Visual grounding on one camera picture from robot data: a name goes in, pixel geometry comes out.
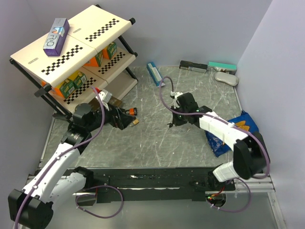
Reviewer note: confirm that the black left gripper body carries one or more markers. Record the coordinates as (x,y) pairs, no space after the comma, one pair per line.
(110,118)

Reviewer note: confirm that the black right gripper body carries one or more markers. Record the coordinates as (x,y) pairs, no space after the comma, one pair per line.
(179,119)

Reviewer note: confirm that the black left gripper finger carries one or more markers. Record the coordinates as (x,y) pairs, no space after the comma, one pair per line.
(125,120)
(122,111)

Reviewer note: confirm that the brass padlock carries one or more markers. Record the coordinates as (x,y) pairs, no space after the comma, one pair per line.
(135,122)

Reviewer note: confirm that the orange black padlock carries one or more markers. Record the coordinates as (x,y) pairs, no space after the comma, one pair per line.
(132,111)

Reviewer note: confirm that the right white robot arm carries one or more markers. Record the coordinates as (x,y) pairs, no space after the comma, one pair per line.
(249,152)

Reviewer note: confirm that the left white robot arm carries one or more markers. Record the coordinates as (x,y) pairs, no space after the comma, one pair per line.
(35,204)

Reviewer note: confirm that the brown paper package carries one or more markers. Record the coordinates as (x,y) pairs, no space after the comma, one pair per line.
(113,101)

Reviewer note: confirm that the black long box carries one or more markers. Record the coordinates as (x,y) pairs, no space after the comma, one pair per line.
(191,66)

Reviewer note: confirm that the blue long box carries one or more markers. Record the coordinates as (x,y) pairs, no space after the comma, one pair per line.
(155,74)

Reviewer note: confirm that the teal white box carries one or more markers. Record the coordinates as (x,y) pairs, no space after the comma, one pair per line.
(222,67)

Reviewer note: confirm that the green scrub daddy box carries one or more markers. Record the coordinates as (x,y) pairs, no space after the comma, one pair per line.
(65,88)
(78,78)

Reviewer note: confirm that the grey oval case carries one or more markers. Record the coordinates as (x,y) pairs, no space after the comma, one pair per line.
(229,79)

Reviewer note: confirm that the orange green box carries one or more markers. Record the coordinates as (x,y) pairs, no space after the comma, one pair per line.
(110,50)
(95,61)

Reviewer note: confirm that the blue chips bag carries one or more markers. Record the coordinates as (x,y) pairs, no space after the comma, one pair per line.
(243,121)

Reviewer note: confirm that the green Scrub Daddy box front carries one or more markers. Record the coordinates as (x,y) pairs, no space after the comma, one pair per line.
(65,88)

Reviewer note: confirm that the beige checkered shelf rack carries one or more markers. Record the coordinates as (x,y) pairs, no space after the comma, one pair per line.
(90,32)

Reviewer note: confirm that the purple silver box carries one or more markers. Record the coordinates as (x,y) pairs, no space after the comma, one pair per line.
(56,37)

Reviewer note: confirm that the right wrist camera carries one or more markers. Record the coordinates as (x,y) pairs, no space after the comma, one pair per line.
(174,96)

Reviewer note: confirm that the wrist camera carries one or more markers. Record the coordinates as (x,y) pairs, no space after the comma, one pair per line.
(105,96)
(174,96)

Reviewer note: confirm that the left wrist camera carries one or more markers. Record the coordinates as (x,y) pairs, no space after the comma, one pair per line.
(105,96)

